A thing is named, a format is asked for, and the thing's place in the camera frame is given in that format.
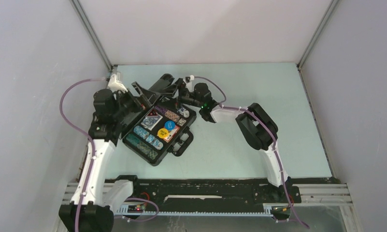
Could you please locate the red triangular all-in button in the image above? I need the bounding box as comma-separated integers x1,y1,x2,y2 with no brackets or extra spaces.
147,109,160,118

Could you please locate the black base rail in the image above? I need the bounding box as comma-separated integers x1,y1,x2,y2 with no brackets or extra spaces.
111,177,303,214

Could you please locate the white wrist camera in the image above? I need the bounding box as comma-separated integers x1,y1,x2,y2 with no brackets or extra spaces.
107,72,128,93
184,75,195,92

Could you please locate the black poker set case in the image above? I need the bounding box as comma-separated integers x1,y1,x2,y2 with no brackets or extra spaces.
122,73,197,166

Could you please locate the blue playing card deck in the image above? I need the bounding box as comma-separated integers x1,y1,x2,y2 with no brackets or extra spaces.
141,115,163,131

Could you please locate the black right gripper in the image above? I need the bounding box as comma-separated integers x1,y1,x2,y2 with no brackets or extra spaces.
157,78,203,114

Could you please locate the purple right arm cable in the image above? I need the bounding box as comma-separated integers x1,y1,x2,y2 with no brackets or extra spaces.
193,76,310,229

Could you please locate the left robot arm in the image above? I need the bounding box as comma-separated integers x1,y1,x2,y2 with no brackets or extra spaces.
59,79,141,232

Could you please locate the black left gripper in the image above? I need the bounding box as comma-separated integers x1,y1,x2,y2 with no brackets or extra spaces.
112,82,159,121

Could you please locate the red playing card deck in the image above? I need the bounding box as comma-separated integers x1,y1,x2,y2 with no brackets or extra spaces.
163,126,180,143

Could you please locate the grey white chip stack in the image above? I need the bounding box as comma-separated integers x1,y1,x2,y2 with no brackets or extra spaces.
177,118,186,126

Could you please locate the blue small blind button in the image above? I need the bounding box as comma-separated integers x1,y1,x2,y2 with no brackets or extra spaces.
164,120,176,131

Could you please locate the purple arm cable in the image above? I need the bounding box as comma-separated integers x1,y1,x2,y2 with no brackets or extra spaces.
59,77,159,232
193,76,310,229

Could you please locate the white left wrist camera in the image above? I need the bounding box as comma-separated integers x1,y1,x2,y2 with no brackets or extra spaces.
107,72,128,93

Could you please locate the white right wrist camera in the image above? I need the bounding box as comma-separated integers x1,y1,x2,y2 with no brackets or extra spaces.
184,75,195,92

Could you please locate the yellow big blind button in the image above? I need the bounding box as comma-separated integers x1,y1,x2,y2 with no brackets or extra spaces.
157,128,169,139

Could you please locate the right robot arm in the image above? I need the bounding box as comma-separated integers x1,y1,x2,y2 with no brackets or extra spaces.
149,73,289,202

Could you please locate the purple orange chip stack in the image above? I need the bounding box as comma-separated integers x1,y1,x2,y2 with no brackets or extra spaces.
155,106,180,123

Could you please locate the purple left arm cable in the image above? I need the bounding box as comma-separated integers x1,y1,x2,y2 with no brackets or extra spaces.
59,77,159,232

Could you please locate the light blue chip stack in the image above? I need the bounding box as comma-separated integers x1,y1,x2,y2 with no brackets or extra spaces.
133,126,150,140

